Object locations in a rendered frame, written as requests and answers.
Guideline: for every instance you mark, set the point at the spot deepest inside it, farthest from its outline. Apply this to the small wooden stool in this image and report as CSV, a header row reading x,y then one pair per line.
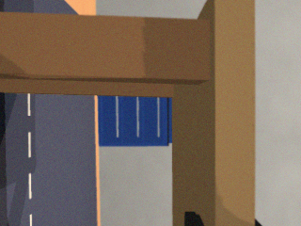
x,y
206,66

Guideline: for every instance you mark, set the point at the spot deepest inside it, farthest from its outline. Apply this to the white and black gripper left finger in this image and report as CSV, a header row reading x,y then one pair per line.
x,y
192,219

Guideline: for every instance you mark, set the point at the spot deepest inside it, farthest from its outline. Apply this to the dark grey mat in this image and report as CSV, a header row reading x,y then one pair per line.
x,y
62,158

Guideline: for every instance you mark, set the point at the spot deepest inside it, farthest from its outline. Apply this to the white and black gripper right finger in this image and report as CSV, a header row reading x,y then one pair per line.
x,y
257,223

